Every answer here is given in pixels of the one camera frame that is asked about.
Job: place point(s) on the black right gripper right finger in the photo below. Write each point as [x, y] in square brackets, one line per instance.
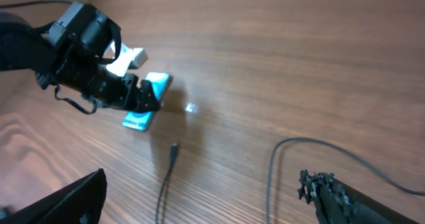
[337, 203]

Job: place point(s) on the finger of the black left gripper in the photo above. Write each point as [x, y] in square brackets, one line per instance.
[146, 100]

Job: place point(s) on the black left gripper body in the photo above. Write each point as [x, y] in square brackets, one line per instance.
[87, 74]

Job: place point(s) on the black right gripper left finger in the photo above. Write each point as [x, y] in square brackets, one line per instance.
[79, 202]

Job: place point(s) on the teal Galaxy smartphone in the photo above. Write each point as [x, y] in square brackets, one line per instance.
[141, 121]

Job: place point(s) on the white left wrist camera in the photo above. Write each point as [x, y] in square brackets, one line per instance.
[129, 59]

